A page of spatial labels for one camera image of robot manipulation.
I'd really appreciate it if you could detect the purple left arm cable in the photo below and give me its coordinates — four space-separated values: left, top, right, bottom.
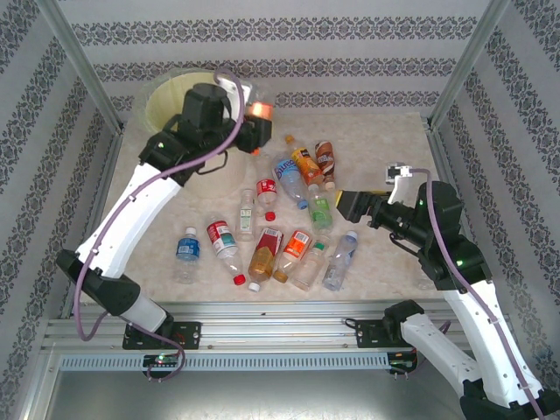
76 68 247 384

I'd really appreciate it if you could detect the red green label bottle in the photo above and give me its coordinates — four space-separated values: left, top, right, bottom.
205 213 248 287

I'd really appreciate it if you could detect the green label clear bottle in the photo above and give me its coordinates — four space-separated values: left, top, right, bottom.
305 182 336 235

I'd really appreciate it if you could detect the brown chocolate drink bottle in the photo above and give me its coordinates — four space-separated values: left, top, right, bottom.
313 139 337 192

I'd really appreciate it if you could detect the clear unlabelled crushed bottle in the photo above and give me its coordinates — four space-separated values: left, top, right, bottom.
251 148 275 180

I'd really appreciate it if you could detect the clear bottle pale blue cap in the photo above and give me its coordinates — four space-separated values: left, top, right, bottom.
321 230 360 293

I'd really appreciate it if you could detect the clear bottle green cap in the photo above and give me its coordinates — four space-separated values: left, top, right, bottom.
290 239 330 293

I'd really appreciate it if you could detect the orange juice bottle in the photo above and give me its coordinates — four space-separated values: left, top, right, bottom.
284 134 326 187

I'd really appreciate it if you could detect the light blue label bottle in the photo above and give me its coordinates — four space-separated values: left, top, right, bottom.
271 152 310 211

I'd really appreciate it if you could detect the aluminium side rail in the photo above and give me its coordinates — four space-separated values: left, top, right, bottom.
60 126 126 320
422 122 513 316

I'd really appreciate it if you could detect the small clear green-print bottle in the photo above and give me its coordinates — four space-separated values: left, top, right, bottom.
235 187 257 242

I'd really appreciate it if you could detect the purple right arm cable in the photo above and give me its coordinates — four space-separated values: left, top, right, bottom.
409 168 548 420

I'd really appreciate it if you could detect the red cola bottle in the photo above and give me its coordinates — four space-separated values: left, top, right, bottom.
255 177 279 216

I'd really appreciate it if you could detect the cream waste bin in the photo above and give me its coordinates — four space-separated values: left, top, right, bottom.
143 72 255 200

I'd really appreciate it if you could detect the yellow-lined waste bin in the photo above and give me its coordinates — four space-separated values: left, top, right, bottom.
133 69 258 141

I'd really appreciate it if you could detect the orange label bottle brown cap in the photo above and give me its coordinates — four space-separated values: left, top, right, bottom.
272 229 314 284

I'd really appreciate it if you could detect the grey slotted cable duct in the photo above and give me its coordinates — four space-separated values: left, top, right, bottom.
59 353 390 372

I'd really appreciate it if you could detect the aluminium frame post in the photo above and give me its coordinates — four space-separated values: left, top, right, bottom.
426 0 513 128
37 0 126 132

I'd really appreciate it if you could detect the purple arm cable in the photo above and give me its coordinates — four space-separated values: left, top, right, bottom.
409 168 548 420
76 68 247 384

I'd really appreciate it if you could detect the aluminium mounting rail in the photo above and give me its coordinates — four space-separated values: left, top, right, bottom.
41 299 513 351

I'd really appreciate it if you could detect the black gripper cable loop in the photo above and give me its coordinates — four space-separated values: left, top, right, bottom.
388 231 424 257
194 150 229 175

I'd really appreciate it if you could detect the black right gripper cable loop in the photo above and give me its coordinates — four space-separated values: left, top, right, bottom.
388 231 424 257

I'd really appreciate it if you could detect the black left gripper cable loop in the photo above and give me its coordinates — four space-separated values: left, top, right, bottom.
194 150 229 175

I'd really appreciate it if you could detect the grey metal base panel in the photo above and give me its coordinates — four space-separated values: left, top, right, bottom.
12 369 495 420

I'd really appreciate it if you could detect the amber tea bottle red label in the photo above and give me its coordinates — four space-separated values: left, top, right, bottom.
247 227 285 293

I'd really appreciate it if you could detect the blue label water bottle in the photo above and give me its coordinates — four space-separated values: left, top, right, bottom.
174 226 202 285

